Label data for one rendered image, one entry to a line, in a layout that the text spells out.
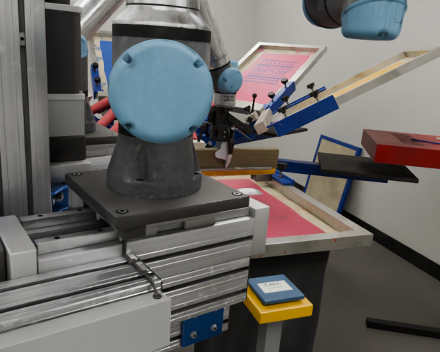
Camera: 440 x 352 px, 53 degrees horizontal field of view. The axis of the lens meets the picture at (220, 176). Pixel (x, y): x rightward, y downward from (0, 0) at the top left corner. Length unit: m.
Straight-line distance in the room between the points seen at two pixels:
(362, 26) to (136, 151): 0.35
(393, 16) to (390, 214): 3.35
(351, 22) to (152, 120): 0.28
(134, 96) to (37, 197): 0.36
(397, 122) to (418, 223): 0.81
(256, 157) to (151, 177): 0.99
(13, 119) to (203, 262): 0.38
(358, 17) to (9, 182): 0.57
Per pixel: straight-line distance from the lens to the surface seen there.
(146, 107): 0.50
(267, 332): 1.07
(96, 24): 1.29
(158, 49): 0.49
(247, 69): 3.38
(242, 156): 1.59
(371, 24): 0.59
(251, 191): 1.71
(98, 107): 2.53
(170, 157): 0.65
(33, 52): 0.76
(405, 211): 3.78
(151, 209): 0.61
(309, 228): 1.44
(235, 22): 6.15
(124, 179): 0.66
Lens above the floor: 1.47
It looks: 16 degrees down
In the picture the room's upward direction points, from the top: 4 degrees clockwise
